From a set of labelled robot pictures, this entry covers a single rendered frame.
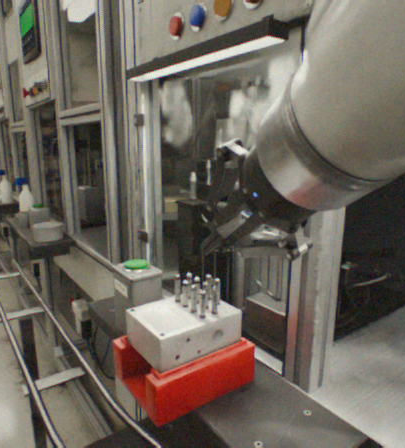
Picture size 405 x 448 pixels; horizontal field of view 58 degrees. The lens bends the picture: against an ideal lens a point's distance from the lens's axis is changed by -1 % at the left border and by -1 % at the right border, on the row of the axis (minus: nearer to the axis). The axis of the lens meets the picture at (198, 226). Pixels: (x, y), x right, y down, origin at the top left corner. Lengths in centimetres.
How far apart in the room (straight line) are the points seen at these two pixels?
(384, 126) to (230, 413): 40
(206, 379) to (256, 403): 7
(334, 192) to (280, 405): 35
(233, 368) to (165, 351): 11
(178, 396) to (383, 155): 37
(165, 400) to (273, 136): 34
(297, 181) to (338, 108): 7
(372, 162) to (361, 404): 40
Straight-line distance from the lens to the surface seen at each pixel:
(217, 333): 51
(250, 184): 29
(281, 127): 24
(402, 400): 59
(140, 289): 61
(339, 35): 19
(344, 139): 20
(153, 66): 66
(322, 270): 48
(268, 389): 55
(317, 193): 24
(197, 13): 62
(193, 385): 49
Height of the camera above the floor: 124
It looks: 13 degrees down
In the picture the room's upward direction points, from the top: straight up
